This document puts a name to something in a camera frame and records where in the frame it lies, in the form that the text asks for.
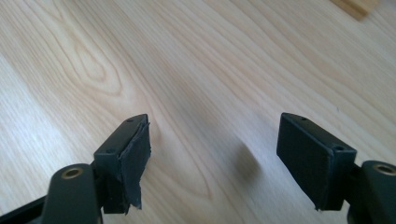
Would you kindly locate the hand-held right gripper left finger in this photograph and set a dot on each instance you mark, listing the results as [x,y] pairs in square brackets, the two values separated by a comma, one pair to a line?
[124,161]

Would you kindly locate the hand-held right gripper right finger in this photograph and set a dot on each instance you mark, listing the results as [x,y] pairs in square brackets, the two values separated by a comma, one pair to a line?
[314,161]

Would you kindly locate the wooden three-tier shoe rack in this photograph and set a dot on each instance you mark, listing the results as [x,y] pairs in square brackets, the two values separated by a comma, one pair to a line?
[355,7]

